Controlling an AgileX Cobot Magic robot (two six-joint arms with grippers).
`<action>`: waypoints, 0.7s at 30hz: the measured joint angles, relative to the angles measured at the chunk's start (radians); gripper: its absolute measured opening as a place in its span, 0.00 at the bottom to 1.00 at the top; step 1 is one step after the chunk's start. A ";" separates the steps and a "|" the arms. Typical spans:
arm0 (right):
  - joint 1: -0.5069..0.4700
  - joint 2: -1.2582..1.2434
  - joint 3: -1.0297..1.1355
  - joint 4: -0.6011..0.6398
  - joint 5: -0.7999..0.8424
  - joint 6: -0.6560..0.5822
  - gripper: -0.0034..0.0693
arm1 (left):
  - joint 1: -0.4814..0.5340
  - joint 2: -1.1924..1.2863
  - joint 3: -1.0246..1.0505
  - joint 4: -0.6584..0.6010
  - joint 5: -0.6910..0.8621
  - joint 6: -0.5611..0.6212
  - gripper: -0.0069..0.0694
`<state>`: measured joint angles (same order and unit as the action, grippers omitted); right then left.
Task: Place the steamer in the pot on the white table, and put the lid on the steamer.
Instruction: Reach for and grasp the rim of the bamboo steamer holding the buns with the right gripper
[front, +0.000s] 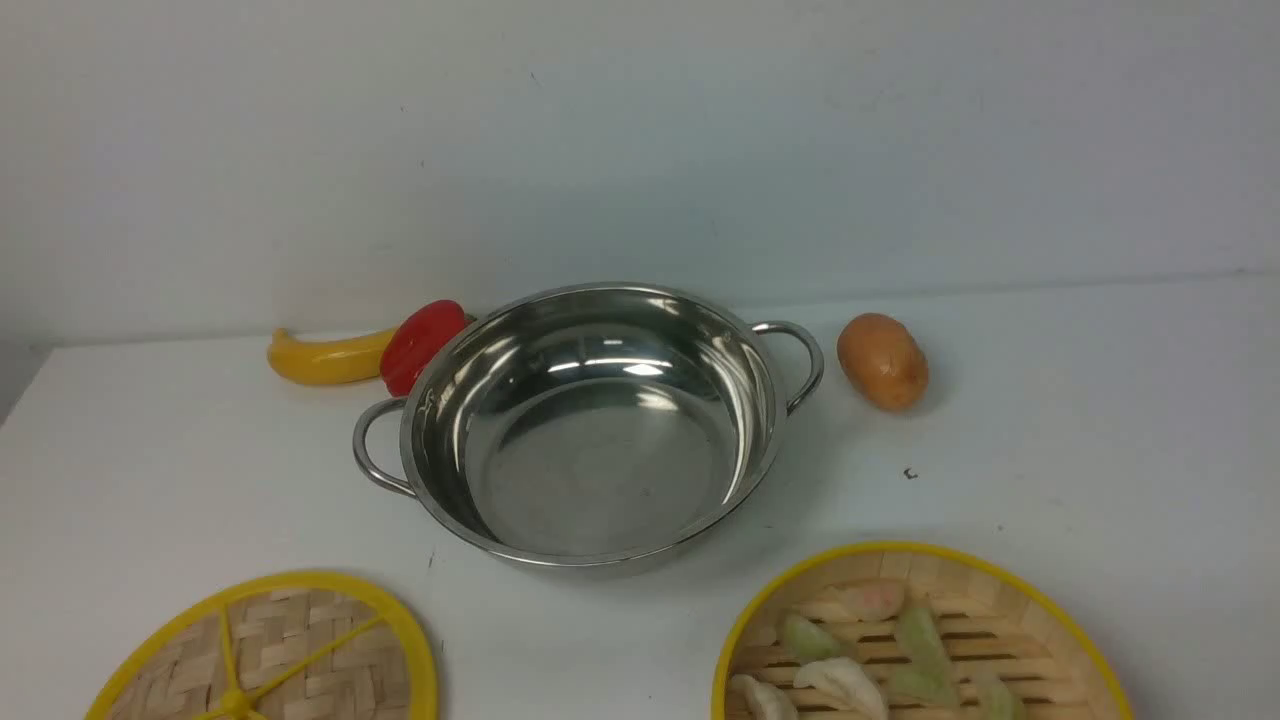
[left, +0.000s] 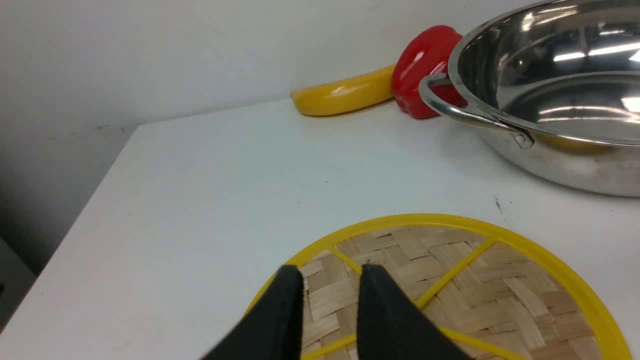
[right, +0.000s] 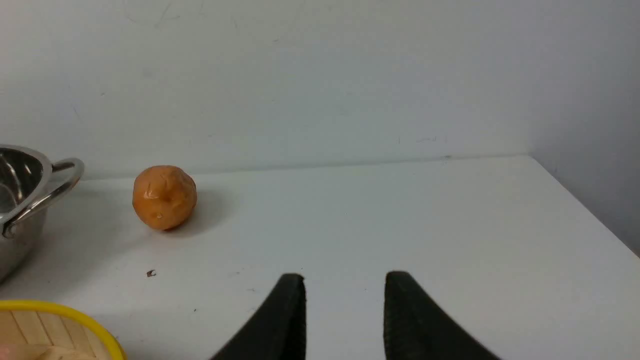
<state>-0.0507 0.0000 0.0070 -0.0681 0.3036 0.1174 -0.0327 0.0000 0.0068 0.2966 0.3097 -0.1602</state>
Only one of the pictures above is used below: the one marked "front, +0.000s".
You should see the red toy bell pepper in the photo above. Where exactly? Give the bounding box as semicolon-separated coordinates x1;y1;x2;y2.
379;299;471;398

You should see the green toy dumpling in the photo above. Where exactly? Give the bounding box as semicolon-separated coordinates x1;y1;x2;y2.
777;612;846;665
972;673;1028;720
892;601;955;694

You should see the white toy dumpling centre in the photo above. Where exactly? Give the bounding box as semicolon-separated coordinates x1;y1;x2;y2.
792;656;890;719

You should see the yellow-rimmed woven bamboo lid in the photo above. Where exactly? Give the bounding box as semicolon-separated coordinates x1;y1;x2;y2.
87;571;442;719

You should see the white toy dumpling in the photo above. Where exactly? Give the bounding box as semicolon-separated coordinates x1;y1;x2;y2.
792;656;890;719
730;674;799;720

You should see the green toy dumpling right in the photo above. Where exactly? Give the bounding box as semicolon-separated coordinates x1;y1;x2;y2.
972;673;1028;720

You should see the yellow-rimmed bamboo steamer basket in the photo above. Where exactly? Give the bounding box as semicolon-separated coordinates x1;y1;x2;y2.
709;541;1135;719

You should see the stainless steel two-handled pot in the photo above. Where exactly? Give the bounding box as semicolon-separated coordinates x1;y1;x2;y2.
352;282;826;571

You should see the pink-tinted toy dumpling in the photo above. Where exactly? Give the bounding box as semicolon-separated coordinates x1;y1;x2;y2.
822;578;908;623

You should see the green toy dumpling left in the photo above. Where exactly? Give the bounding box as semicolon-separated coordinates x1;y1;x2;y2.
777;612;846;665

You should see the brown toy potato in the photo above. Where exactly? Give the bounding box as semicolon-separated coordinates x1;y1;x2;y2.
836;313;931;413

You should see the yellow toy banana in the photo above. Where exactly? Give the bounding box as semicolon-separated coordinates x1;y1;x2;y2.
266;328;396;386

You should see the green toy dumpling centre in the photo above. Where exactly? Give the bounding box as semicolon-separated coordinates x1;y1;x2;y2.
892;601;955;694

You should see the white toy dumpling left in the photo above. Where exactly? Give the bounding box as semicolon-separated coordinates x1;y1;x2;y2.
730;674;799;720

